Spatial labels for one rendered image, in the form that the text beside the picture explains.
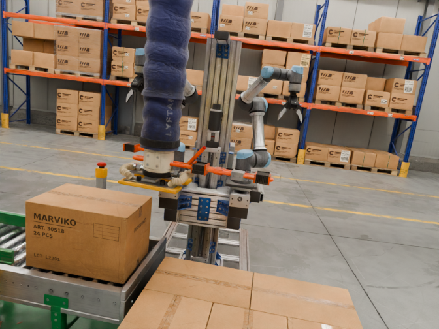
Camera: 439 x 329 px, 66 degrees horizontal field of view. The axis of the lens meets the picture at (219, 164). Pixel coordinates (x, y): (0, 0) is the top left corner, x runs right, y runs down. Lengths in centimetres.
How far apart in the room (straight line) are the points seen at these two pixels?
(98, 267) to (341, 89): 811
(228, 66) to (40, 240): 166
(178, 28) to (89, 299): 148
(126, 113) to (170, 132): 901
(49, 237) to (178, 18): 139
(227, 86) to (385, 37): 752
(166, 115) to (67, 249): 95
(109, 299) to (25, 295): 49
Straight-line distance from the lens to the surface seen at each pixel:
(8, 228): 289
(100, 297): 201
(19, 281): 222
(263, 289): 217
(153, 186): 186
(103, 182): 270
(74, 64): 997
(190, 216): 254
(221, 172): 183
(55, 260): 222
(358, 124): 1090
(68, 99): 1013
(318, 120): 1058
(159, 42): 183
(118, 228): 195
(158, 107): 182
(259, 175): 179
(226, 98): 254
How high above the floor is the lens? 167
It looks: 12 degrees down
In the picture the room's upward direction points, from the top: 7 degrees clockwise
